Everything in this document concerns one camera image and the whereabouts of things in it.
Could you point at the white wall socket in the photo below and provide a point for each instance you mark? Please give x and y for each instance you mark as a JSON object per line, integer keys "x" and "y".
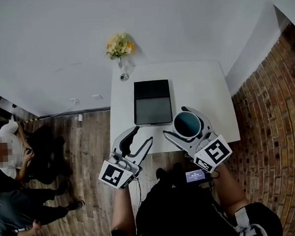
{"x": 74, "y": 101}

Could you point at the yellow flower bouquet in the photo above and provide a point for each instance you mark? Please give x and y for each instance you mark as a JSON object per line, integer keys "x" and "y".
{"x": 119, "y": 46}

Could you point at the person's left forearm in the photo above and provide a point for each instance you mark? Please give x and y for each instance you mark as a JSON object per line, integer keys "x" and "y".
{"x": 124, "y": 210}

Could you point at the black yellow striped tape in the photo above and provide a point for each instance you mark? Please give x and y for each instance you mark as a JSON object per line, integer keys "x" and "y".
{"x": 30, "y": 120}

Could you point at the person's black shirt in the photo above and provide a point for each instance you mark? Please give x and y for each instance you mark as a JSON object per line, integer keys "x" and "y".
{"x": 266, "y": 219}

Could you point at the white plug adapter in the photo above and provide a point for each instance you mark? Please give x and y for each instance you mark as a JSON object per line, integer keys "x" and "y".
{"x": 80, "y": 117}

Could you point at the black tray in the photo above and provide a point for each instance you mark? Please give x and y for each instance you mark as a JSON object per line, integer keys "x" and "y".
{"x": 151, "y": 100}

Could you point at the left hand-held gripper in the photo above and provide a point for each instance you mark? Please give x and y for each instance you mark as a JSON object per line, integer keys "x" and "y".
{"x": 116, "y": 174}

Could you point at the clear glass vase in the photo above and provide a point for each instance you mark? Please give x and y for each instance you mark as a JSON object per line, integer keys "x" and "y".
{"x": 124, "y": 72}

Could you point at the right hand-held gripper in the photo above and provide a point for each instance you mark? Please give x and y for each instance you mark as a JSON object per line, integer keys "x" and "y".
{"x": 213, "y": 152}

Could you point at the person's black trousers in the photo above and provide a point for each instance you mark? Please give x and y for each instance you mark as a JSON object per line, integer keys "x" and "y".
{"x": 172, "y": 207}

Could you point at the small screen device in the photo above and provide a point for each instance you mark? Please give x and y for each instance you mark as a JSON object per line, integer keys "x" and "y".
{"x": 195, "y": 176}

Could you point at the person's right forearm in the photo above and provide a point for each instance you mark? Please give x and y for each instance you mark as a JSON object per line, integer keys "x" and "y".
{"x": 230, "y": 189}

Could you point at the white cup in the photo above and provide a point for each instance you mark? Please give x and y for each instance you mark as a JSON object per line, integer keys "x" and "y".
{"x": 187, "y": 124}

